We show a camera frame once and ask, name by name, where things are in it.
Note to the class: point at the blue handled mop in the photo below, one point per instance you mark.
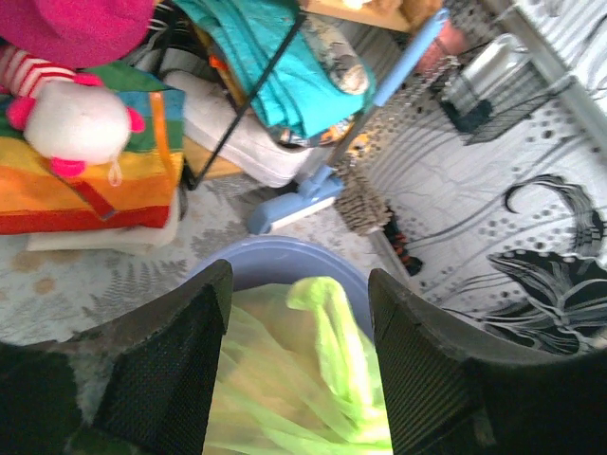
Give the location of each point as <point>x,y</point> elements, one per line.
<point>321,189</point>

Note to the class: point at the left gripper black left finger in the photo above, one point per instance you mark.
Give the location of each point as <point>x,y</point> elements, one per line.
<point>138,384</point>

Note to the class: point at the grey dust mop head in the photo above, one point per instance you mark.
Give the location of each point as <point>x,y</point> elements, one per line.
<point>360,206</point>

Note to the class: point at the rainbow striped bag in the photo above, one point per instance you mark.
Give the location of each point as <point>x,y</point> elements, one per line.
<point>34,199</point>

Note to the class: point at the blue plastic trash bin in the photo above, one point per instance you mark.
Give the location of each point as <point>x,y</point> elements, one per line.
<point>269,259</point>

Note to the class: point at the green plastic trash bag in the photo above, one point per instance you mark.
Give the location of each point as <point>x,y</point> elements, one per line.
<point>296,375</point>

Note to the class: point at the pink plush toy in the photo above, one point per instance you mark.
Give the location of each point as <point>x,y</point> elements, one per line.
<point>450,41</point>

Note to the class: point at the magenta hanging cloth bag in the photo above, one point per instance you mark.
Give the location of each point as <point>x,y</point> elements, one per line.
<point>76,33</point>

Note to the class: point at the wooden shelf rack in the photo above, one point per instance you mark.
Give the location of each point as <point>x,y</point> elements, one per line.
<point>368,14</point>

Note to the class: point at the pink plush pig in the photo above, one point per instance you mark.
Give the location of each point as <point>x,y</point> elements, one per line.
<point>68,117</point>

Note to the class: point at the teal folded cloth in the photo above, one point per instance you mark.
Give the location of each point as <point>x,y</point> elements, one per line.
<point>298,93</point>

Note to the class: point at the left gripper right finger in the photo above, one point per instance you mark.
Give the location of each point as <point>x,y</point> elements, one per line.
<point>450,388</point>

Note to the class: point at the black orange patterned cloth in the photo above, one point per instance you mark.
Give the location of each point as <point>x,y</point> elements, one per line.
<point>398,242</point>

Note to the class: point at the silver foil pouch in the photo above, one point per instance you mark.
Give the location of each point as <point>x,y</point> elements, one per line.
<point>487,72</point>

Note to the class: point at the black wire basket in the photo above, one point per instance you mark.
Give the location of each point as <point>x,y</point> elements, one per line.
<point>514,102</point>

